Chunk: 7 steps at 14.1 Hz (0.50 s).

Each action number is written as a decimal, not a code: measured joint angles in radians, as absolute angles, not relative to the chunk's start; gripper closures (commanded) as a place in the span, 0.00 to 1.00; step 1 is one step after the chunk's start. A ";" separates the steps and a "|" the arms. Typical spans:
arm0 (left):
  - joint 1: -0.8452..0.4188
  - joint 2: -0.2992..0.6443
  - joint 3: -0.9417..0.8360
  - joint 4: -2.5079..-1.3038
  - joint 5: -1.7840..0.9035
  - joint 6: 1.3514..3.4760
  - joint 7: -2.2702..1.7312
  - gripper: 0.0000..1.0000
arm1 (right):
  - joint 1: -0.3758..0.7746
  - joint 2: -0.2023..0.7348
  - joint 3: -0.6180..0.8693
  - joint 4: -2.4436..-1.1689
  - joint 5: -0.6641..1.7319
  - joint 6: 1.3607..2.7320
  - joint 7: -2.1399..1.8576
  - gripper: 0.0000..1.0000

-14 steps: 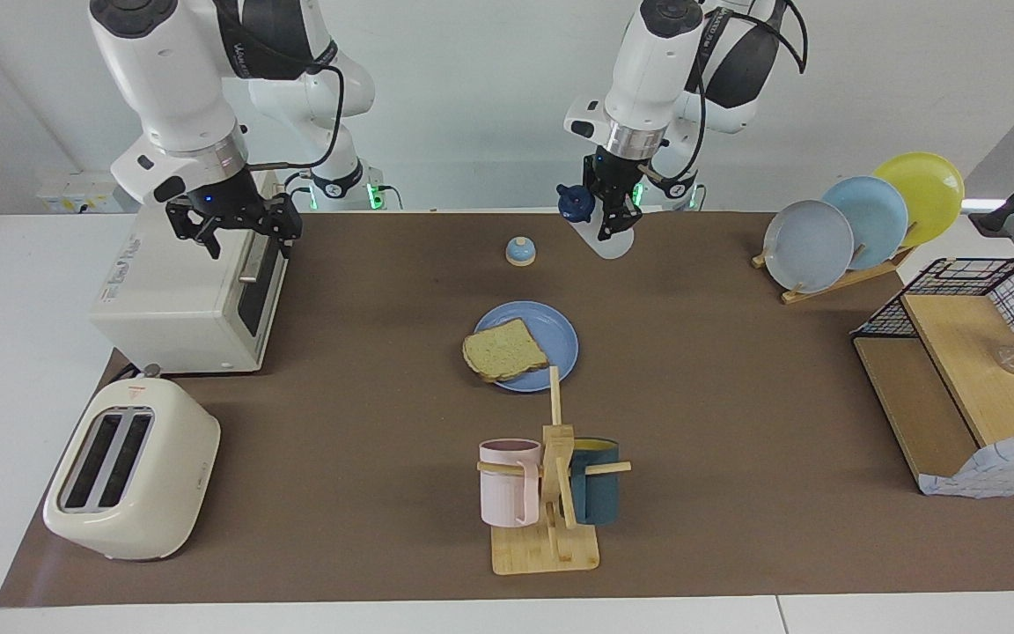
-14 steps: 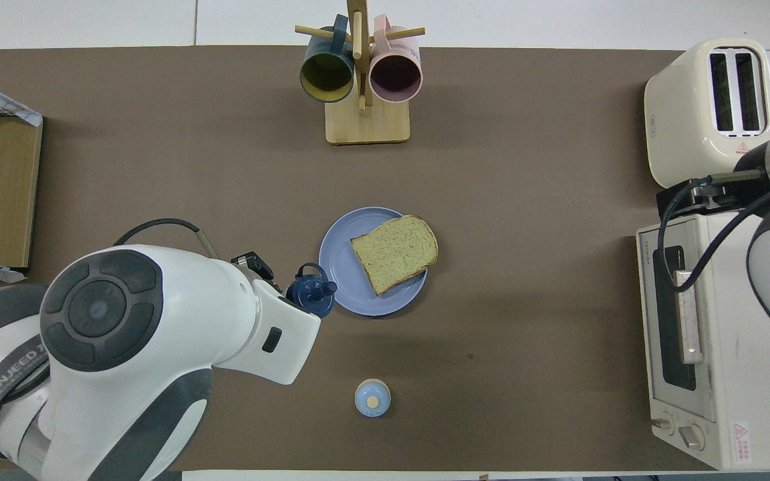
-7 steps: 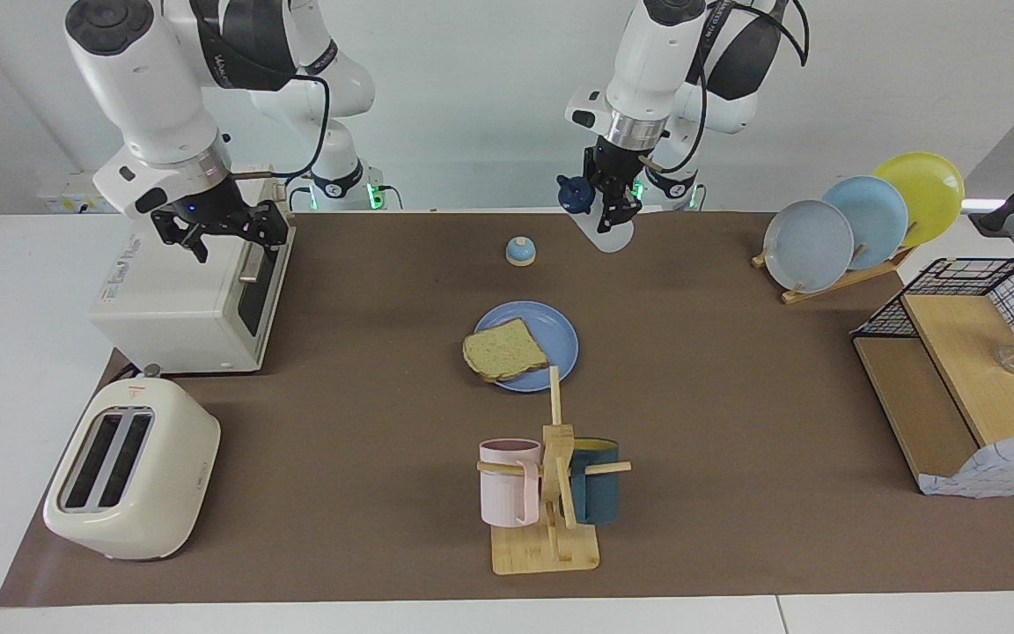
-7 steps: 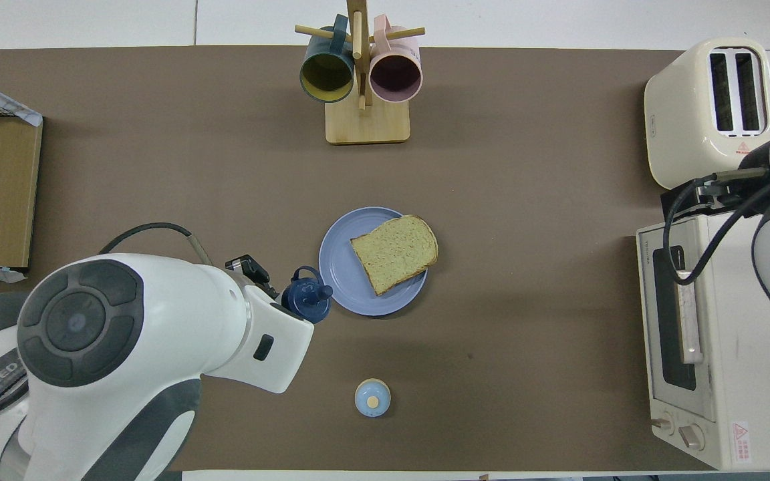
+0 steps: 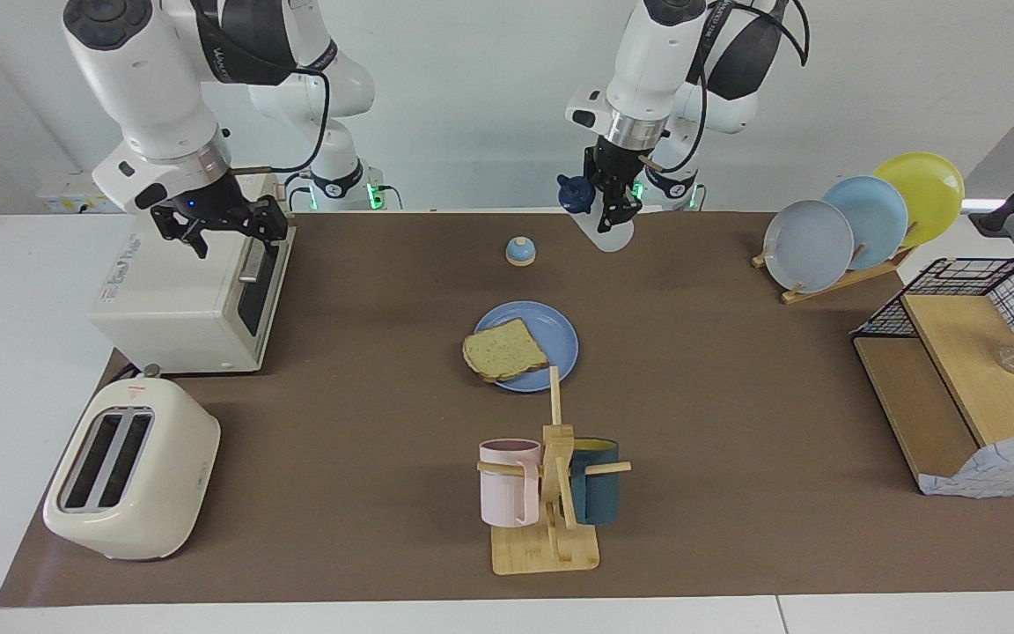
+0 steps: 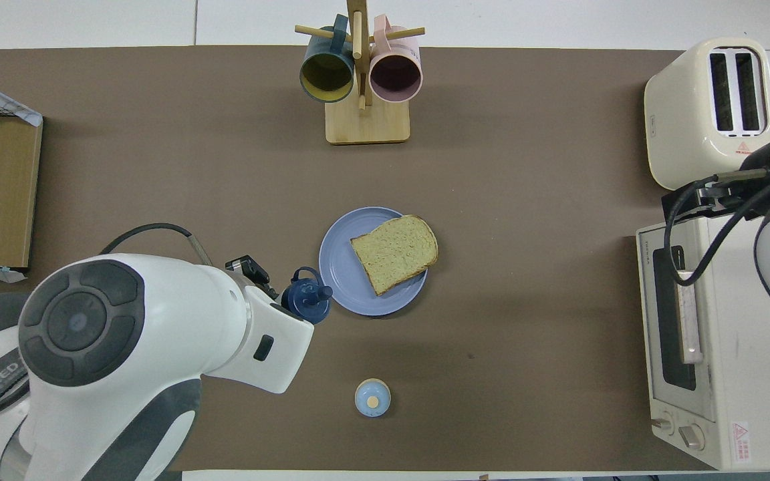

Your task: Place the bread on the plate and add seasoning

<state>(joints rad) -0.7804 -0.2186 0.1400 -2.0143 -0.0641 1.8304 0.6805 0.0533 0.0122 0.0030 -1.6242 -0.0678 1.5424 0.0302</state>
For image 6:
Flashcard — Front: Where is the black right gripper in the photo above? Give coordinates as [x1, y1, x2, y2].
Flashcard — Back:
[663, 146, 770, 216]

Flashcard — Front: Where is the translucent squeeze bottle blue cap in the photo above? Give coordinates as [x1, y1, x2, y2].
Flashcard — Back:
[281, 267, 334, 326]

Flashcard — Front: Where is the toasted bread slice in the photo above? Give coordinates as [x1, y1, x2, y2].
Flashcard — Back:
[350, 214, 439, 297]

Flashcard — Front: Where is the blue round plate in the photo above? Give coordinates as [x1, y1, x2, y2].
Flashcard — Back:
[319, 206, 429, 317]

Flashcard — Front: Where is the cream two-slot toaster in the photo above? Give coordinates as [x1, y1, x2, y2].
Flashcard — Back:
[644, 37, 770, 194]

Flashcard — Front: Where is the small blue jar wooden knob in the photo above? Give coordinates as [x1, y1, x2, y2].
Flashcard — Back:
[355, 378, 392, 418]

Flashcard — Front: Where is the white toaster oven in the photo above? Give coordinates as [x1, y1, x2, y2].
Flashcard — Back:
[636, 212, 770, 472]

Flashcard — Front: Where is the wooden mug tree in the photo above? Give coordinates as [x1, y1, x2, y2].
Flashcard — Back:
[295, 0, 426, 146]

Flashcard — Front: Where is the brown table mat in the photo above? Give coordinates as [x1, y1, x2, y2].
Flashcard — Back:
[0, 45, 770, 472]

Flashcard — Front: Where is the teal mug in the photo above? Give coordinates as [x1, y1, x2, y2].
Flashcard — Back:
[299, 15, 356, 104]

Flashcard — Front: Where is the pink mug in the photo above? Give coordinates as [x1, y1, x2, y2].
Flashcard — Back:
[368, 15, 424, 104]

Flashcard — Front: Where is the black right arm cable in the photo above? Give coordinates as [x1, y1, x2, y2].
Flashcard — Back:
[664, 170, 770, 288]

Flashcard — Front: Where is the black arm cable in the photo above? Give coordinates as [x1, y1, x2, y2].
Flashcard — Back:
[100, 222, 215, 268]
[664, 170, 770, 288]

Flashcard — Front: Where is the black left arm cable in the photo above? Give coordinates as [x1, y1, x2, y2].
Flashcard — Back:
[100, 222, 215, 268]

